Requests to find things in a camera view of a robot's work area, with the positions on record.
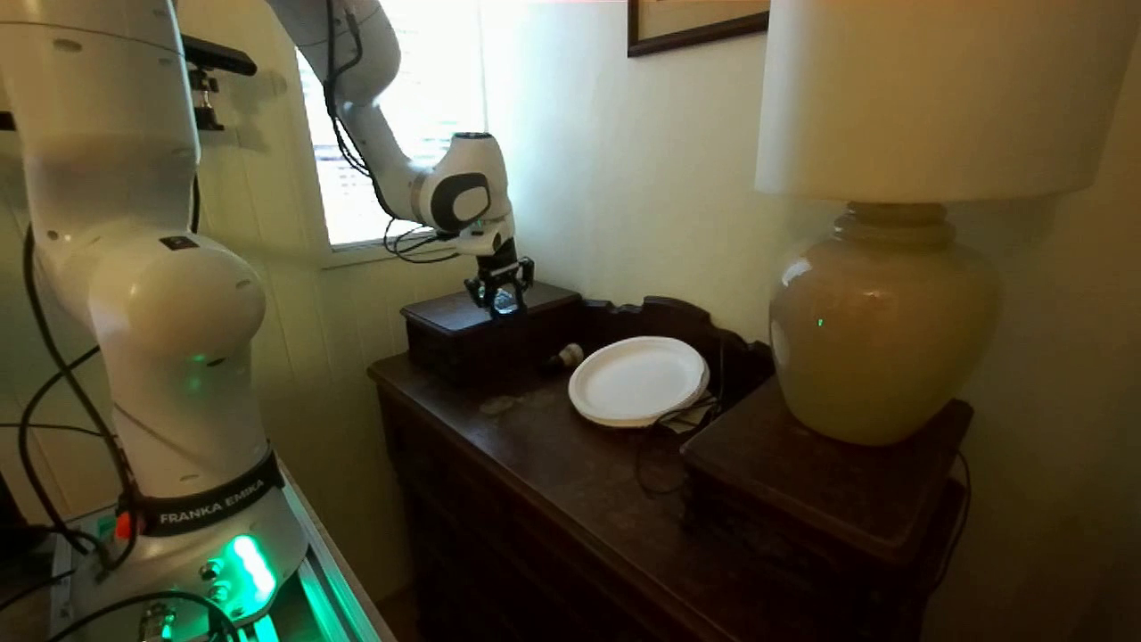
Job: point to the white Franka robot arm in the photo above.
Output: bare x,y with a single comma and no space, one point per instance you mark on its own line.
130,298

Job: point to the black camera on stand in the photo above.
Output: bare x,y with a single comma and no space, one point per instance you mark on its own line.
216,65

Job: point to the small grey round object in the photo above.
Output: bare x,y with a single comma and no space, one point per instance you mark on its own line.
572,356

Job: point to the white lampshade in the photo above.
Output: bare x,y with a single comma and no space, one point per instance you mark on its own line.
941,95

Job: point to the white round plate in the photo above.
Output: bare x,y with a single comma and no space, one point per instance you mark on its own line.
638,378

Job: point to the small dark flat object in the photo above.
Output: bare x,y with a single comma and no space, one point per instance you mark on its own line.
690,416

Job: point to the dark wooden box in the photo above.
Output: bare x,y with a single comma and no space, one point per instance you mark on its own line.
475,339

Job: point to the bright window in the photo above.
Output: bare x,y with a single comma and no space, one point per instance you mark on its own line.
406,109

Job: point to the dark wooden lamp riser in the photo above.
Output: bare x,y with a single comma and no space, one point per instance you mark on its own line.
834,476

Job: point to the dark framed picture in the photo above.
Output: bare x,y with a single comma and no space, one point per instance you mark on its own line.
697,21

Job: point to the cream ceramic lamp base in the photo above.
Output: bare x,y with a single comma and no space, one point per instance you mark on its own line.
884,325

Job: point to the dark wooden dresser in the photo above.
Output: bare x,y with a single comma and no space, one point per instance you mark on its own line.
559,522

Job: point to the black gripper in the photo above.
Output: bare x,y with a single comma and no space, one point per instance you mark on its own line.
503,257

